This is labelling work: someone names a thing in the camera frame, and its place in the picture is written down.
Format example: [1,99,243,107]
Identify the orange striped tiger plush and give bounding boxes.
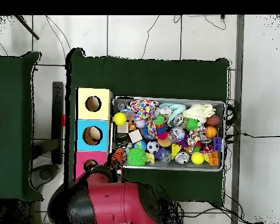
[107,146,127,166]

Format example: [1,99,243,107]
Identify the silver mesh bin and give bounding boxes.
[108,96,227,172]

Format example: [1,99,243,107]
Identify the wooden box with three holes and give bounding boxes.
[73,87,114,181]

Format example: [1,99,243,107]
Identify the wooden cube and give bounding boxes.
[128,129,144,144]

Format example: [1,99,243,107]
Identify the polka dot cloth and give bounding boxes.
[129,99,160,139]

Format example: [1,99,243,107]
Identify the green-headed spiky caterpillar toy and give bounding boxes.
[153,114,173,148]

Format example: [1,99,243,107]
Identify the large yellow ball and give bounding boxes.
[113,112,127,127]

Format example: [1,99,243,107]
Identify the blue globe ball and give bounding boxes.
[134,140,147,151]

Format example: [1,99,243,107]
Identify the small soccer ball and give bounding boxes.
[146,139,160,154]

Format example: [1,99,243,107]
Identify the large green spiky ball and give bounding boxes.
[126,147,147,167]

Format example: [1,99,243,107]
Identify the dark green tablecloth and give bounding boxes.
[64,47,230,207]

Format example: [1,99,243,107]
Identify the cream knitted cloth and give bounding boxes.
[181,103,216,124]

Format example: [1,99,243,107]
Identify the small orange basketball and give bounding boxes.
[205,125,218,139]

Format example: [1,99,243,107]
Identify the purple plastic block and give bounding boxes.
[212,136,223,152]

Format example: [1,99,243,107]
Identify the black stand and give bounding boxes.
[51,81,64,164]

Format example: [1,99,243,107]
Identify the green-covered side table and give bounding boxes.
[0,51,43,202]

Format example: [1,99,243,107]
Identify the black rod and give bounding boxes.
[13,15,40,40]

